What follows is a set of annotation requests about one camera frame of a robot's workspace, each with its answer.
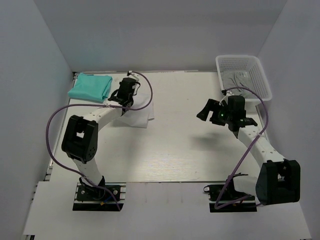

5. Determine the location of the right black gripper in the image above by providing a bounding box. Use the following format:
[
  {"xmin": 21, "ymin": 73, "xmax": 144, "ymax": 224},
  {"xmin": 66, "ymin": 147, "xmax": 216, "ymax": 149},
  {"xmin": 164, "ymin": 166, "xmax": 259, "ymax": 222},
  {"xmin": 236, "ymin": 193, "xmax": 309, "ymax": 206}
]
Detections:
[{"xmin": 197, "ymin": 99, "xmax": 233, "ymax": 126}]

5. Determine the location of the white t shirt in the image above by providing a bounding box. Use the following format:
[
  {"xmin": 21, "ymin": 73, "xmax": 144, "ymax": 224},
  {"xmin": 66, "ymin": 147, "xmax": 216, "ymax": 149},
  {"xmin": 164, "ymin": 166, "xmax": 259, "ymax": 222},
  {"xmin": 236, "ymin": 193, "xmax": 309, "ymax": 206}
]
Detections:
[{"xmin": 113, "ymin": 93, "xmax": 155, "ymax": 129}]

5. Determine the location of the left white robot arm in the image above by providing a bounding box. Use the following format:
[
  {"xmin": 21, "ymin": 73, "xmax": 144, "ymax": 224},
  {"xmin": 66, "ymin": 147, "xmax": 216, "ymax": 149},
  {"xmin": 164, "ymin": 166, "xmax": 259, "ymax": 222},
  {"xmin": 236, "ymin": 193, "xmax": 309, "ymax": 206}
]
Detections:
[{"xmin": 61, "ymin": 77, "xmax": 140, "ymax": 200}]

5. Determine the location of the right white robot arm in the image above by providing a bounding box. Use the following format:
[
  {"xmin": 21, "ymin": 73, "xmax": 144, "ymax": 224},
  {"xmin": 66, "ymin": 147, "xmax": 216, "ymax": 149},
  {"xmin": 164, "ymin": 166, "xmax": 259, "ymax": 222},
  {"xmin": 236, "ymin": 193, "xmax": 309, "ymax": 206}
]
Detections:
[{"xmin": 197, "ymin": 95, "xmax": 301, "ymax": 206}]

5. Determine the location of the folded teal t shirt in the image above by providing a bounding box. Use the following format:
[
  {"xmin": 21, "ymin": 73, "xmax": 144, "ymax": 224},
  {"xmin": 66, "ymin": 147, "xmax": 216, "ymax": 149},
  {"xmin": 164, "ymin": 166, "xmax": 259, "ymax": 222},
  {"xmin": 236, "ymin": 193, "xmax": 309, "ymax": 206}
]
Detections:
[{"xmin": 68, "ymin": 73, "xmax": 113, "ymax": 103}]

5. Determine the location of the grey t shirt in basket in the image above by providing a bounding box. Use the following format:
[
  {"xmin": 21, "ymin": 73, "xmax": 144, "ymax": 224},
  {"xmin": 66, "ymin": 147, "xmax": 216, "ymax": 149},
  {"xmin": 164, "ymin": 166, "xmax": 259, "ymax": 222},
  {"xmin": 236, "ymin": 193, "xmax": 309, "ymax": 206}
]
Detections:
[{"xmin": 220, "ymin": 70, "xmax": 256, "ymax": 99}]

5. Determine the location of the white plastic basket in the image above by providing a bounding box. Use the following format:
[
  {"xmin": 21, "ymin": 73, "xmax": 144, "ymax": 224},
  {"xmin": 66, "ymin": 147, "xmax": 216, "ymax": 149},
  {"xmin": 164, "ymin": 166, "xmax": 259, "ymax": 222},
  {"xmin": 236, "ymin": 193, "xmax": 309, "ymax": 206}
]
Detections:
[{"xmin": 215, "ymin": 55, "xmax": 273, "ymax": 107}]

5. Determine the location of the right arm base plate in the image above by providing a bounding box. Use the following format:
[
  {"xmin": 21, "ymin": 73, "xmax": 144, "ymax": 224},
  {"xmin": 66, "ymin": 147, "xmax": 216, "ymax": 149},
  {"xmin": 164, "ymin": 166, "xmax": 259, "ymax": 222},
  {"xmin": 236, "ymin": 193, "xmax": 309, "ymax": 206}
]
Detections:
[{"xmin": 203, "ymin": 184, "xmax": 257, "ymax": 213}]

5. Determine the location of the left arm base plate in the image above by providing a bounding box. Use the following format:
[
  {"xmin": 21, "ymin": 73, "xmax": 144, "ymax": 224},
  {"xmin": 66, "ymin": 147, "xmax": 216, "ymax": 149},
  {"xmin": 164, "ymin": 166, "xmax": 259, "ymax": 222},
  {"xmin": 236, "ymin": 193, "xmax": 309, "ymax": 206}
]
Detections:
[{"xmin": 72, "ymin": 182, "xmax": 126, "ymax": 212}]

